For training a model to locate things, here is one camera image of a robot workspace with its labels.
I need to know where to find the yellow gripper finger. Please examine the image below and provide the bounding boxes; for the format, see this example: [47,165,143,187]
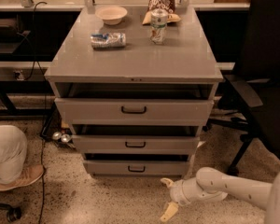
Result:
[161,178,174,189]
[161,202,179,222]

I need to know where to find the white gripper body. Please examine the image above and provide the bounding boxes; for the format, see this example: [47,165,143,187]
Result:
[169,179,193,206]

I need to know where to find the grey bottom drawer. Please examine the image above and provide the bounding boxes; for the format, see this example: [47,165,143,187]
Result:
[83,161,189,176]

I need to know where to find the grey drawer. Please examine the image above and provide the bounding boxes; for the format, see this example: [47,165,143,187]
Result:
[73,135,199,155]
[55,98,213,126]
[83,161,189,176]

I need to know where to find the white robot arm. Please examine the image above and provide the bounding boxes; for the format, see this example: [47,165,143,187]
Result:
[161,167,280,224]

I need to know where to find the grey middle drawer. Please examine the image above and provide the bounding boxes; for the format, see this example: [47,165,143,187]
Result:
[73,135,199,155]

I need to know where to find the grey drawer cabinet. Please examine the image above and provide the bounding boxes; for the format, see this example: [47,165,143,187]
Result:
[46,7,222,177]

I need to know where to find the grey top drawer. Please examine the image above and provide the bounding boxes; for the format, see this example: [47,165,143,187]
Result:
[55,98,213,126]

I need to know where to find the silver can on floor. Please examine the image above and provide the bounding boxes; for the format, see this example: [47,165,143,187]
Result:
[61,134,72,143]
[52,132,62,141]

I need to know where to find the tan sneaker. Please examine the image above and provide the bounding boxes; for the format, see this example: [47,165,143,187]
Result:
[0,164,45,191]

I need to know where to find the black office chair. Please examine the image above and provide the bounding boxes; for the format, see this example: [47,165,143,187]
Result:
[207,0,280,175]

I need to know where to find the black chair caster base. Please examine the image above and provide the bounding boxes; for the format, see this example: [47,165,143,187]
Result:
[0,203,21,223]

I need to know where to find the clear plastic water bottle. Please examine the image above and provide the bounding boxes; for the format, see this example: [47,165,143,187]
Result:
[150,8,168,44]

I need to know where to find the person leg beige trousers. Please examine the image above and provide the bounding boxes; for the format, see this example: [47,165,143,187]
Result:
[0,125,27,185]

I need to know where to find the white paper bowl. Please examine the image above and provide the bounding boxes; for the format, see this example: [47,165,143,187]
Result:
[95,6,128,25]

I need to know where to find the brown chip bag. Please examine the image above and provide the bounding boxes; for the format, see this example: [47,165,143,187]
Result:
[142,0,181,25]

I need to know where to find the long grey workbench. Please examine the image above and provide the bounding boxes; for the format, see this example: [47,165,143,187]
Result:
[0,0,280,82]

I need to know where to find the black power cable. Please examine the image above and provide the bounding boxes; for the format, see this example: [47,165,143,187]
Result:
[16,1,49,224]

